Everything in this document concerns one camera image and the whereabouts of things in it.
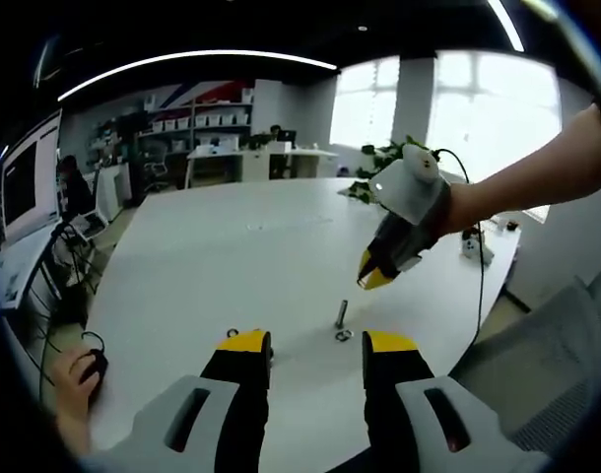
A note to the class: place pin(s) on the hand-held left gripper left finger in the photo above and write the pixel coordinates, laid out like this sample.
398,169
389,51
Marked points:
236,394

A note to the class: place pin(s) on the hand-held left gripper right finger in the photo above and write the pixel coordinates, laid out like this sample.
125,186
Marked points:
399,389

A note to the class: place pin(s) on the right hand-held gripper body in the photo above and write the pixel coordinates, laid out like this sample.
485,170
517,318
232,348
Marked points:
409,189

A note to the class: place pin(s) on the steel threaded stud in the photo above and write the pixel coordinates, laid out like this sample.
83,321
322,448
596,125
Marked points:
342,313

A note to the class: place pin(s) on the green potted plant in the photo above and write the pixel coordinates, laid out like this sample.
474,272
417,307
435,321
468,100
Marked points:
379,162

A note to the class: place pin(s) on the black computer mouse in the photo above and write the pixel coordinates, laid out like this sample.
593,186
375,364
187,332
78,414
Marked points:
96,362

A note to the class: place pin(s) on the grey mesh office chair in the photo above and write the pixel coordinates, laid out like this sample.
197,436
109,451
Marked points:
542,369

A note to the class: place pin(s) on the long white office desk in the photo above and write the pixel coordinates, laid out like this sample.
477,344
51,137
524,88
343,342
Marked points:
251,165

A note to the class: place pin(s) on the white ceiling light strip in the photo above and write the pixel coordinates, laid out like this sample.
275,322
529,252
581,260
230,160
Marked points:
507,24
207,53

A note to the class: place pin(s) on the white storage shelf with bins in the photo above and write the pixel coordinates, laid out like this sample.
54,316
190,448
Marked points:
202,115

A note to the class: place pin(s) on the white office chair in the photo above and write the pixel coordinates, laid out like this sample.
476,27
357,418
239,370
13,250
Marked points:
156,162

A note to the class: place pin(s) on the white computer monitor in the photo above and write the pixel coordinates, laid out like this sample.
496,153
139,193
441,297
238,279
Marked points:
29,182

